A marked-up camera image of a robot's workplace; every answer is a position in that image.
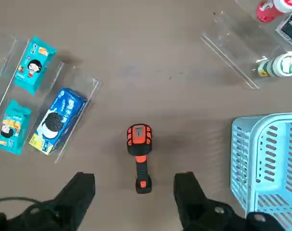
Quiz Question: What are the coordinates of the blue Oreo cookie box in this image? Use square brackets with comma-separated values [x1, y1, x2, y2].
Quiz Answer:
[28, 88, 88, 155]

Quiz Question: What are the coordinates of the teal cartoon snack packet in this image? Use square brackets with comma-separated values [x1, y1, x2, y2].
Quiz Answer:
[13, 36, 57, 96]
[0, 100, 32, 155]

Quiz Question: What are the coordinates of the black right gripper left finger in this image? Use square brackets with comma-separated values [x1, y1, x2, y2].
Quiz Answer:
[0, 171, 96, 231]

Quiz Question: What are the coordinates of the light blue shopping basket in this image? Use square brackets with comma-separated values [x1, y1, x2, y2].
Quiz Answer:
[230, 112, 292, 231]

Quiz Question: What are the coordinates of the clear acrylic stepped shelf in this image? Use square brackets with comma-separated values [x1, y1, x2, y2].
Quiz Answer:
[200, 0, 292, 90]
[0, 24, 103, 164]

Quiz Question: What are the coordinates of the orange black barcode scanner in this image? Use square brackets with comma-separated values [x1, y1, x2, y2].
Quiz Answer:
[126, 124, 153, 194]

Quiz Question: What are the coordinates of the green lid white bottle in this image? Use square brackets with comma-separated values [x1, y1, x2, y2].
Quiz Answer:
[257, 50, 292, 77]

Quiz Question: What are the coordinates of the small black box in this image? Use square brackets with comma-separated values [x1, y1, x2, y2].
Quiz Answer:
[275, 9, 292, 48]

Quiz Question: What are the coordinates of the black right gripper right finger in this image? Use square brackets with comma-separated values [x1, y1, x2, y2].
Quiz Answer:
[173, 171, 285, 231]

